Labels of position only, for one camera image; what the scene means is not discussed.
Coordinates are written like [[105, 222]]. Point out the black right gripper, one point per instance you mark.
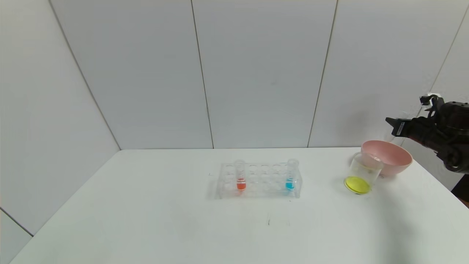
[[400, 128]]

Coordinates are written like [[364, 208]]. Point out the test tube with blue pigment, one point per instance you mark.
[[290, 184]]

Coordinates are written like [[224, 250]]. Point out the clear glass beaker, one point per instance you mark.
[[359, 181]]

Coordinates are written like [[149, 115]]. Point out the clear plastic test tube rack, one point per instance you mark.
[[262, 183]]

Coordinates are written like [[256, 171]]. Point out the test tube with red pigment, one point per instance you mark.
[[241, 185]]

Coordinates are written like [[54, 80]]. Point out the pink bowl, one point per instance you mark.
[[390, 156]]

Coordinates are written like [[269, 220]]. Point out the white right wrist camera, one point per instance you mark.
[[432, 101]]

